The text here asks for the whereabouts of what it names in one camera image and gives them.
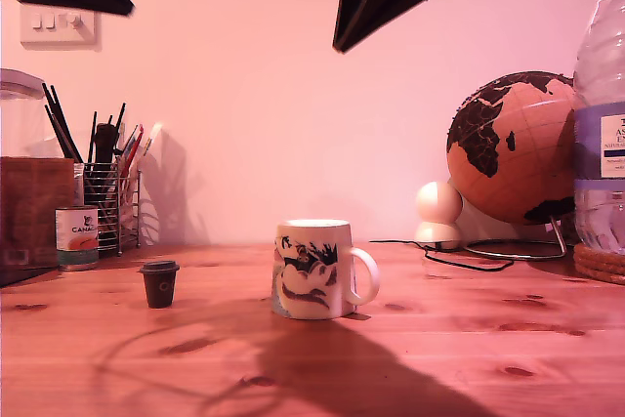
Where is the red pencil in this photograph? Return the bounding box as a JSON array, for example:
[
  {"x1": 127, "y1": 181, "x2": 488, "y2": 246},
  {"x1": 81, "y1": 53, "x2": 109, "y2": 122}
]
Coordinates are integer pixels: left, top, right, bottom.
[{"x1": 120, "y1": 124, "x2": 146, "y2": 172}]

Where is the labelled tin can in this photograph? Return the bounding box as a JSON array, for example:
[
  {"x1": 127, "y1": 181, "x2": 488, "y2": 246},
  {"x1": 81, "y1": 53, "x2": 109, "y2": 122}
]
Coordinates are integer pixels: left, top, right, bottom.
[{"x1": 54, "y1": 205, "x2": 101, "y2": 271}]

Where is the thin black table cable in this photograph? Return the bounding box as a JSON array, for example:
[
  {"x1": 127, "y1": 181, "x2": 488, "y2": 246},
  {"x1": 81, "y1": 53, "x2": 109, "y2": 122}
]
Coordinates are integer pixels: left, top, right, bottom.
[{"x1": 369, "y1": 239, "x2": 515, "y2": 272}]

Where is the metal globe stand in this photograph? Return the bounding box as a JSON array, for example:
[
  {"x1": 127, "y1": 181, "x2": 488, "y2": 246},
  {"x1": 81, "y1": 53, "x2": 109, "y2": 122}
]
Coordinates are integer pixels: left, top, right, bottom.
[{"x1": 463, "y1": 215, "x2": 568, "y2": 261}]

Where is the brown wooden box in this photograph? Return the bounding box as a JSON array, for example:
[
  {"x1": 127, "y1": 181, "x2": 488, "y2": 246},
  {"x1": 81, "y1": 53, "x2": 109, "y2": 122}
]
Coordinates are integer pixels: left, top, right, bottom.
[{"x1": 0, "y1": 156, "x2": 76, "y2": 286}]

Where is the white printed coffee mug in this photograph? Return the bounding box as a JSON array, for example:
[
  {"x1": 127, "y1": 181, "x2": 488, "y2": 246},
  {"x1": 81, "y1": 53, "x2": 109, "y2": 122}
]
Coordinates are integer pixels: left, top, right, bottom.
[{"x1": 271, "y1": 219, "x2": 381, "y2": 321}]

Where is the black chopstick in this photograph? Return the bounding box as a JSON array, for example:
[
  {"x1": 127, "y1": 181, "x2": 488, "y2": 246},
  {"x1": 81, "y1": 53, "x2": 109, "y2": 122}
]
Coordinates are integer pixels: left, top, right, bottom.
[
  {"x1": 43, "y1": 104, "x2": 72, "y2": 160},
  {"x1": 50, "y1": 85, "x2": 84, "y2": 164},
  {"x1": 41, "y1": 83, "x2": 79, "y2": 164}
]

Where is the large plastic water bottle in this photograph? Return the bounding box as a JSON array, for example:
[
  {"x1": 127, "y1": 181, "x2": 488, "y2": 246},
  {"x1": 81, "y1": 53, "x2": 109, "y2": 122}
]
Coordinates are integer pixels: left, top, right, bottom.
[{"x1": 571, "y1": 0, "x2": 625, "y2": 256}]

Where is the dark brown coffee capsule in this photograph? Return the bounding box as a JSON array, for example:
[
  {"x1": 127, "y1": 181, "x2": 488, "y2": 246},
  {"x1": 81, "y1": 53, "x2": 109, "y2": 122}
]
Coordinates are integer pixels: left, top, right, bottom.
[{"x1": 139, "y1": 260, "x2": 181, "y2": 310}]

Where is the thin black brush handle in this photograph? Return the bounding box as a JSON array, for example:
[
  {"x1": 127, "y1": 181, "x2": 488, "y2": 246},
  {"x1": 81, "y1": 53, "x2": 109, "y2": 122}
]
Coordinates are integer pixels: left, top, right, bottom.
[
  {"x1": 112, "y1": 102, "x2": 127, "y2": 154},
  {"x1": 87, "y1": 111, "x2": 98, "y2": 164}
]

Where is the cork coaster stack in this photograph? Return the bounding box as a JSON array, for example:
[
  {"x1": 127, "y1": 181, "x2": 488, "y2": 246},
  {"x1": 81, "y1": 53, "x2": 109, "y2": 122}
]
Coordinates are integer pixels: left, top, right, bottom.
[{"x1": 572, "y1": 240, "x2": 625, "y2": 286}]

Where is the white round camera device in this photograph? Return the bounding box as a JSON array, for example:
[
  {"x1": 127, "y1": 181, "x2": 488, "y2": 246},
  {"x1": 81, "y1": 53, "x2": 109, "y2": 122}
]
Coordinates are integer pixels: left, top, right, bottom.
[{"x1": 414, "y1": 181, "x2": 464, "y2": 251}]

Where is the white wall light switch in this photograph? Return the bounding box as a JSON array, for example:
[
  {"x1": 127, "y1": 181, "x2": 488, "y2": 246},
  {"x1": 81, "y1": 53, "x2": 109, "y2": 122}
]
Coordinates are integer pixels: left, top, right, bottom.
[{"x1": 19, "y1": 2, "x2": 103, "y2": 52}]

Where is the thick dark brush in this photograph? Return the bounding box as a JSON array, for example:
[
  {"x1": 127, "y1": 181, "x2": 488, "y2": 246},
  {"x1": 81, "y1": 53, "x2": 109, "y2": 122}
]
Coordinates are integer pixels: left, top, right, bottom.
[{"x1": 95, "y1": 122, "x2": 117, "y2": 164}]

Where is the white-tipped brush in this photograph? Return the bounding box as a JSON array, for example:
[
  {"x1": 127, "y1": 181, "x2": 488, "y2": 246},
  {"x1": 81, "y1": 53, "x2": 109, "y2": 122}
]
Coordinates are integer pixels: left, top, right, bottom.
[{"x1": 141, "y1": 121, "x2": 163, "y2": 157}]

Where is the cork globe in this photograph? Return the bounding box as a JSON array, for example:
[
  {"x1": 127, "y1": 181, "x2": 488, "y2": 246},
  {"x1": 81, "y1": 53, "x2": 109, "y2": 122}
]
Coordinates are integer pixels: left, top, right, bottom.
[{"x1": 445, "y1": 70, "x2": 580, "y2": 226}]

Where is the metal wire utensil holder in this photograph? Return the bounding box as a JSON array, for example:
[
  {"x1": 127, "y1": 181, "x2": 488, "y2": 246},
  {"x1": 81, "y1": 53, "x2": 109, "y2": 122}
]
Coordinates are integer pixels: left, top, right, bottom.
[{"x1": 82, "y1": 167, "x2": 143, "y2": 257}]

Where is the glass jar with lid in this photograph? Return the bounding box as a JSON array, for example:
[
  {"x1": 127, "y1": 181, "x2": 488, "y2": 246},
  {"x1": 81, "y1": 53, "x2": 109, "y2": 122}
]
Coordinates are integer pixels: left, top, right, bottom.
[{"x1": 0, "y1": 68, "x2": 64, "y2": 160}]

